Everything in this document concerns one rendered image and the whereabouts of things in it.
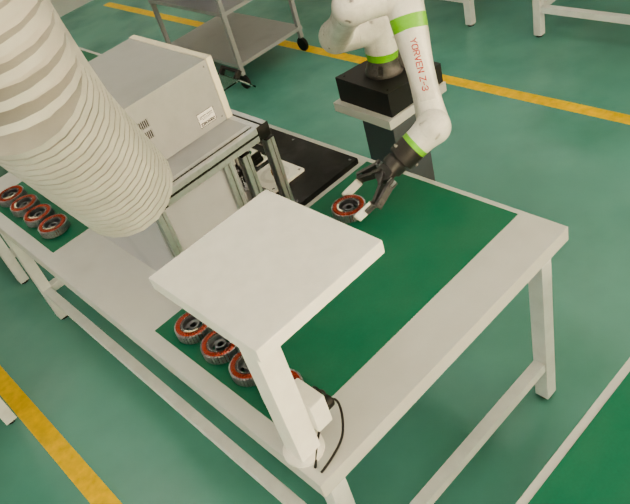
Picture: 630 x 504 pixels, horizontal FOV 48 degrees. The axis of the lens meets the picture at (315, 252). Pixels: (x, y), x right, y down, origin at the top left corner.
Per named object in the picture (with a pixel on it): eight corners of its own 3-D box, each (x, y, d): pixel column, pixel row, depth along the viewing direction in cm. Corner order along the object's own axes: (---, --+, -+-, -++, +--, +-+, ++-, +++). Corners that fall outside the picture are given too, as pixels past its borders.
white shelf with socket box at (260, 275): (312, 320, 195) (265, 188, 166) (415, 381, 171) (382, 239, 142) (217, 405, 180) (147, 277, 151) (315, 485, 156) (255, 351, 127)
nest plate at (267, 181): (277, 160, 258) (276, 157, 257) (304, 170, 248) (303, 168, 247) (246, 182, 251) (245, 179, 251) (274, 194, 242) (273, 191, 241)
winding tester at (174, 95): (157, 89, 245) (133, 34, 232) (233, 115, 217) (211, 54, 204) (62, 147, 229) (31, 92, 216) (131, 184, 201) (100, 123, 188)
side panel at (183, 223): (257, 241, 228) (225, 159, 207) (263, 244, 226) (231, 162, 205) (190, 294, 216) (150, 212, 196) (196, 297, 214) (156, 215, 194)
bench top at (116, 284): (156, 93, 345) (152, 83, 341) (568, 239, 201) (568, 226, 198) (-30, 208, 302) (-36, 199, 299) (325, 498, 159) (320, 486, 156)
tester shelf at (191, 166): (151, 91, 256) (147, 79, 254) (271, 133, 212) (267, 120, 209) (48, 154, 238) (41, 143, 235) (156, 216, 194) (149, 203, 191)
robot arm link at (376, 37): (355, 56, 275) (348, 8, 263) (393, 46, 276) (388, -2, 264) (364, 68, 265) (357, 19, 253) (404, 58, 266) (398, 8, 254)
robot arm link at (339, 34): (313, 27, 267) (327, -16, 214) (354, 16, 268) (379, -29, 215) (322, 61, 268) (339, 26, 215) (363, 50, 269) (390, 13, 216)
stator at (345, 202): (361, 198, 231) (358, 189, 229) (372, 216, 223) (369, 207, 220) (329, 209, 231) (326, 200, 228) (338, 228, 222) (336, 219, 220)
